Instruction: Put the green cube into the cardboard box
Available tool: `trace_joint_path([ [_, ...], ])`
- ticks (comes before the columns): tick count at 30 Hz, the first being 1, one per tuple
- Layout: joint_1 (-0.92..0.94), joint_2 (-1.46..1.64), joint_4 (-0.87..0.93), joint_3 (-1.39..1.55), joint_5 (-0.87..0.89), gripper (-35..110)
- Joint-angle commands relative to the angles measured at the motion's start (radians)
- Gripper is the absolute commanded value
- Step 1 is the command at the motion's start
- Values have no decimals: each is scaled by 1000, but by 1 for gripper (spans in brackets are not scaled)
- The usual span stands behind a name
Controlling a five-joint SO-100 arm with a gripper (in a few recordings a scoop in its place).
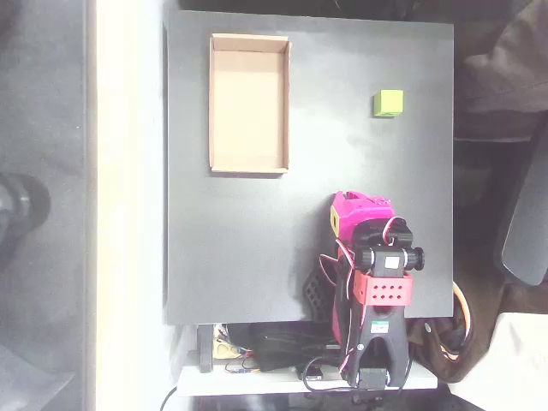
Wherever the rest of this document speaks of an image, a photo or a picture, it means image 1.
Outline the brown jacket cloth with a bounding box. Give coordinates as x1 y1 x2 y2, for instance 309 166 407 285
453 0 548 143

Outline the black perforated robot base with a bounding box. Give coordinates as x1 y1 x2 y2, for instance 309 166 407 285
301 264 340 323

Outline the black power adapter bundle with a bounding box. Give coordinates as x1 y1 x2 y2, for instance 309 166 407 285
250 323 343 373

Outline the shallow cardboard box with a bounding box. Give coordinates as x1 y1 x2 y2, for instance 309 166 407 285
208 33 293 176

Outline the orange cable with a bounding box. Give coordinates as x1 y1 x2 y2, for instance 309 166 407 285
451 281 473 365

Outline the white cloth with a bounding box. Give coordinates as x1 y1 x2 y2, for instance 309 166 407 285
447 312 548 411

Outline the black table clamp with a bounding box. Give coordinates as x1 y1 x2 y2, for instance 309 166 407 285
197 324 215 374

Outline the grey office chair armrest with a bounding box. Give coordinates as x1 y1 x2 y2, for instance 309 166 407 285
491 128 548 287

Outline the black plug connector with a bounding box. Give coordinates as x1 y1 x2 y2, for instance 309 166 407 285
298 361 325 382

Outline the black hanging cable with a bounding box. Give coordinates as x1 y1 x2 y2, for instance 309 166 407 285
159 384 179 411

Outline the white shelf board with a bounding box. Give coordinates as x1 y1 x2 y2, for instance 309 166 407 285
177 363 439 397

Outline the yellow-green cube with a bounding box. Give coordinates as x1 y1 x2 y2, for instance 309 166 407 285
372 88 405 117

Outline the tan controller circuit board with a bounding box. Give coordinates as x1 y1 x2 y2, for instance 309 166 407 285
212 325 253 360

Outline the small module with coloured wires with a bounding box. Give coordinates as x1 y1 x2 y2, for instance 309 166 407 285
224 359 262 376

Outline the dark brown bag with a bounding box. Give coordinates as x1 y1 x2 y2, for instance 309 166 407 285
404 252 548 386

